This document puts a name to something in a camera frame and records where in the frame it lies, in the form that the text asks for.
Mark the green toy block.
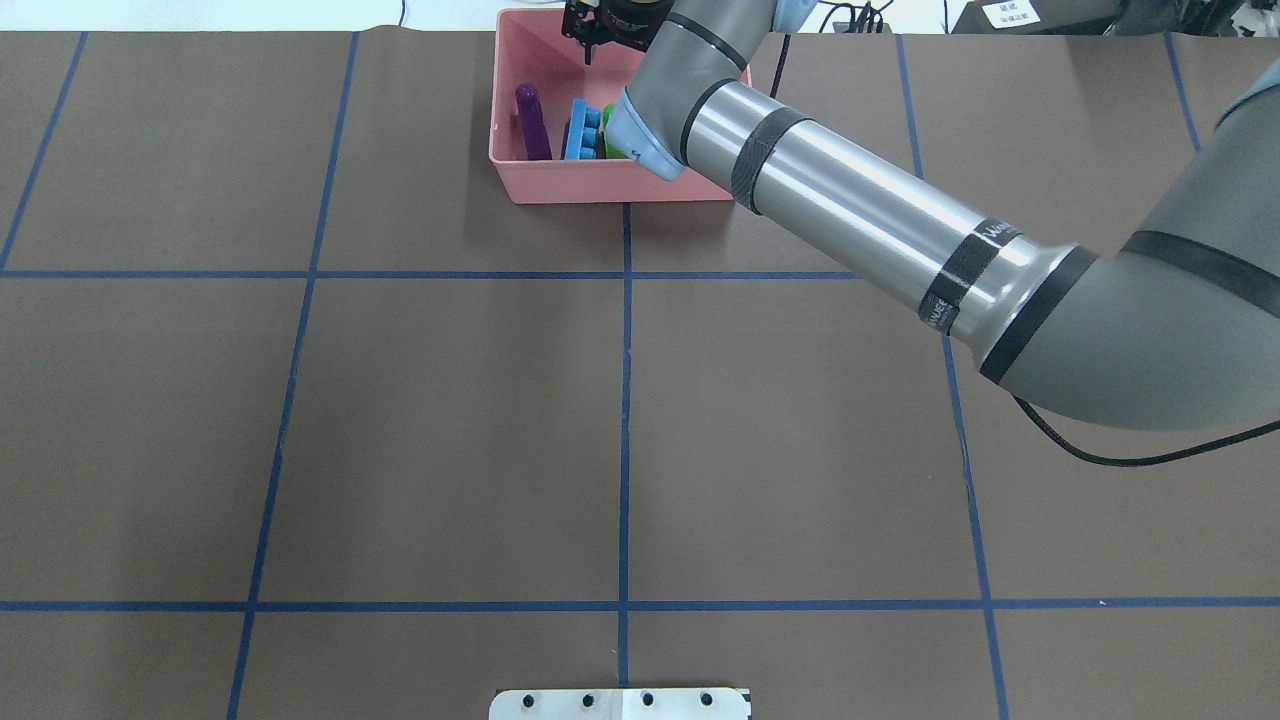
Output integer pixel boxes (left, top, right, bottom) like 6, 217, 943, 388
599, 102, 628, 160

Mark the long blue toy block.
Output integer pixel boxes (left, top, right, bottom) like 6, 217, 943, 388
562, 97, 607, 161

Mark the purple toy block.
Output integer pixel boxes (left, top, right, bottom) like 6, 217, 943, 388
515, 82, 554, 161

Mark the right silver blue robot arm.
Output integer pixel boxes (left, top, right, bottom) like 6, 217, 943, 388
611, 1, 1279, 430

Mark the pink plastic box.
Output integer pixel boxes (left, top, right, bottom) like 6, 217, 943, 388
488, 6, 731, 204

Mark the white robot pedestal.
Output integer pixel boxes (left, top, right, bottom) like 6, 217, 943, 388
488, 687, 753, 719

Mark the black camera cable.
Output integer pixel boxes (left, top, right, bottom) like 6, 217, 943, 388
1010, 395, 1280, 469

